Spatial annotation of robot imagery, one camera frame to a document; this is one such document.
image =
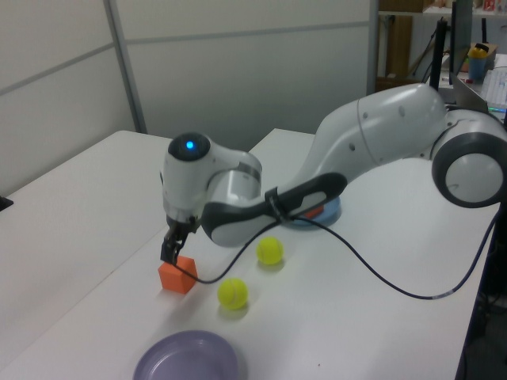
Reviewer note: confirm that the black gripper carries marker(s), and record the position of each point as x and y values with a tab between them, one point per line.
183	226

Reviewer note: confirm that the orange foam cube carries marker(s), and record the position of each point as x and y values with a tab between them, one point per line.
315	213
180	279

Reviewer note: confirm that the yellow tennis ball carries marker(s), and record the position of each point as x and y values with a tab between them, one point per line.
232	293
269	250

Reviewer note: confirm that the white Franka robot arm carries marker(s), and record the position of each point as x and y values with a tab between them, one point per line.
380	126

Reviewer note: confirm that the purple plastic plate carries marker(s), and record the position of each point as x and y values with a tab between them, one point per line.
186	356

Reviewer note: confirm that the blue plastic plate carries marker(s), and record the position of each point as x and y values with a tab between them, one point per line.
329	215

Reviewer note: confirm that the black table clamp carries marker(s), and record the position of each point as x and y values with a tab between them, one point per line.
5	203

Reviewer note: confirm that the brown wooden cabinet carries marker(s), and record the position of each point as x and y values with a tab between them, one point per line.
394	51

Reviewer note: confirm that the black monitor stand pole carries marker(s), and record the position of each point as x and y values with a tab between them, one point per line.
440	55

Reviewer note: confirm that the silver laptop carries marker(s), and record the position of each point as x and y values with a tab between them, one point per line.
469	93

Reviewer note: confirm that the blue plastic cup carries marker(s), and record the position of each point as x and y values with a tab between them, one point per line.
477	69

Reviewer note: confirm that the yellow and black toy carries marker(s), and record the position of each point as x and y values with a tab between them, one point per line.
478	50

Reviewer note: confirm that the grey slanted partition post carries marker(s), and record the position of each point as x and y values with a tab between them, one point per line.
124	67

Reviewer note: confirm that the grey upright partition post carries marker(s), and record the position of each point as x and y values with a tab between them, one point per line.
371	47

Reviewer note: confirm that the dark blue table frame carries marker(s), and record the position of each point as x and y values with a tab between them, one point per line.
480	301

